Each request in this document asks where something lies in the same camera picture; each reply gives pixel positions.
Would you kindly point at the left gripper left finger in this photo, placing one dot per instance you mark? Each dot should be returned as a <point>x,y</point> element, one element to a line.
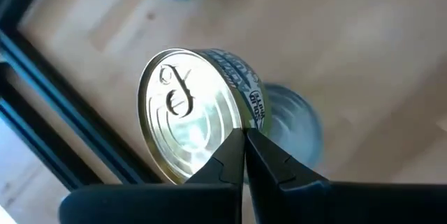
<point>209,203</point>

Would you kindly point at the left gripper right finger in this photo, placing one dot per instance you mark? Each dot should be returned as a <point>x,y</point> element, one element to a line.
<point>314,203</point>

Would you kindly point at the gold lid tuna can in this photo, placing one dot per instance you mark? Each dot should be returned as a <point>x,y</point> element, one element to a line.
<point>188,112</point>

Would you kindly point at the teal label tuna can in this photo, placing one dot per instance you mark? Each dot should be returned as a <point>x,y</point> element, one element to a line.
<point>297,126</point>

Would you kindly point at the black aluminium table frame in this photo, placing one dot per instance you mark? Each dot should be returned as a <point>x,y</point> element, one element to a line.
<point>80,117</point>

